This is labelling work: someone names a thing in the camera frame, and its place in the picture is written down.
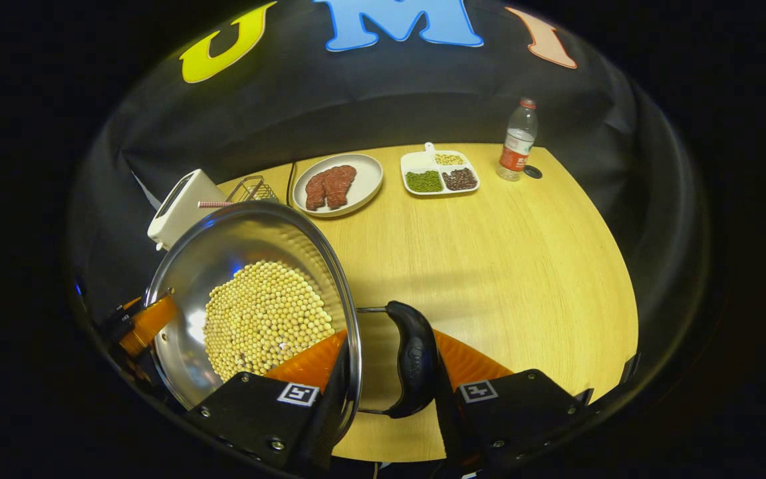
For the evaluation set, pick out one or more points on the red striped straw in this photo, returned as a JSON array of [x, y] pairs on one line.
[[213, 204]]

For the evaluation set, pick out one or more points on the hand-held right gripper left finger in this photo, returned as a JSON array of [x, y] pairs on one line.
[[250, 412]]

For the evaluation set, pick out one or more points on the black round table grommet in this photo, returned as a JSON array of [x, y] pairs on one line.
[[533, 172]]

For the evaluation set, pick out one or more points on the plastic bottle red label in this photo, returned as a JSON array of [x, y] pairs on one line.
[[517, 143]]

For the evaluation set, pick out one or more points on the stainless steel pot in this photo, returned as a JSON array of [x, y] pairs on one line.
[[237, 239]]

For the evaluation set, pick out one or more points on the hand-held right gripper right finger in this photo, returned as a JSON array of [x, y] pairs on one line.
[[451, 436]]

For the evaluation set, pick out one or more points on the white divided bean dish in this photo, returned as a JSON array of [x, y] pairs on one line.
[[439, 174]]

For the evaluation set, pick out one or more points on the pile of yellow soybeans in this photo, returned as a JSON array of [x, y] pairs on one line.
[[266, 319]]

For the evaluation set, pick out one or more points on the round white plate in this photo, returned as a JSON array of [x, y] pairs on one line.
[[370, 176]]

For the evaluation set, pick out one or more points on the large brown meat slice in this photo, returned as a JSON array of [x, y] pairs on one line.
[[340, 186]]

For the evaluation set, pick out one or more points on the black backdrop cloth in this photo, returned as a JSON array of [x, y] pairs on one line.
[[370, 100]]

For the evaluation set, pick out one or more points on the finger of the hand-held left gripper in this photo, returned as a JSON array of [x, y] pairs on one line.
[[150, 319]]

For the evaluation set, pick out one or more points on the white toaster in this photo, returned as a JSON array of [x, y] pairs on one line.
[[177, 213]]

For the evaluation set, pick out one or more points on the small brown meat slice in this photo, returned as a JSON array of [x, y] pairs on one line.
[[315, 193]]

